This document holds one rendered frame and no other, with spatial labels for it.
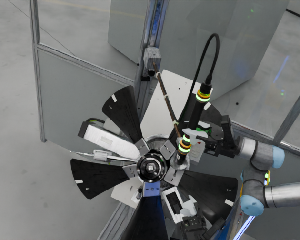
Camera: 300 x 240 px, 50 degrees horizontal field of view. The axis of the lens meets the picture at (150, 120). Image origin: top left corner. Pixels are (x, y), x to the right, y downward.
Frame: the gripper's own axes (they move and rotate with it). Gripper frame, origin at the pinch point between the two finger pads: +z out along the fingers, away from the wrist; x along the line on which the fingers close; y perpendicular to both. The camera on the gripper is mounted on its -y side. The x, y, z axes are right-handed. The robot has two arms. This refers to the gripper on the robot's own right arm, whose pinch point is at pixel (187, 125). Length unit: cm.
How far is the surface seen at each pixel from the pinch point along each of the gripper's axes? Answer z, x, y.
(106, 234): 25, 23, 139
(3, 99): 170, 127, 149
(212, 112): -8.9, 15.5, 3.0
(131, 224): 9.2, -18.5, 43.6
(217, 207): -21.3, -8.8, 28.6
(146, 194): 6.7, -7.7, 35.9
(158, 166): 5.5, -2.8, 22.8
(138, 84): 30, 61, 34
